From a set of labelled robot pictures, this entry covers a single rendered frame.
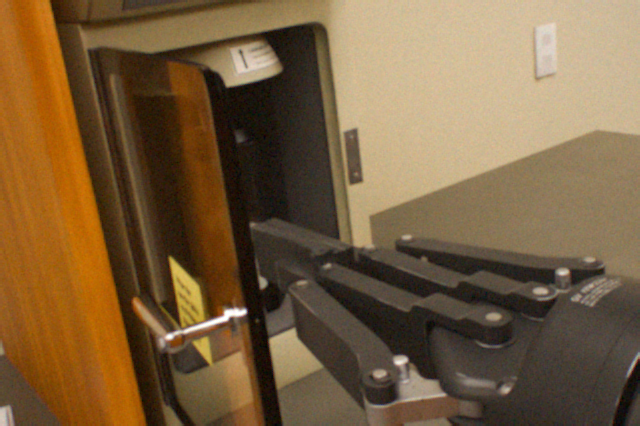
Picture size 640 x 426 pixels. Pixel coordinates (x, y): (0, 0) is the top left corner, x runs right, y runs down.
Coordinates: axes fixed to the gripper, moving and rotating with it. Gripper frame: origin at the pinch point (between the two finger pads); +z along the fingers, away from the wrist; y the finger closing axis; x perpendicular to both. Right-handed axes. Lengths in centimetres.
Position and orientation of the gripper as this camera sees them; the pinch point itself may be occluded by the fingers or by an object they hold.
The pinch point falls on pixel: (303, 262)
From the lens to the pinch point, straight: 39.9
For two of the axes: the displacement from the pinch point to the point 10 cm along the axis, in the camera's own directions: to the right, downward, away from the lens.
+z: -5.9, -1.8, 7.9
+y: -8.0, 2.9, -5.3
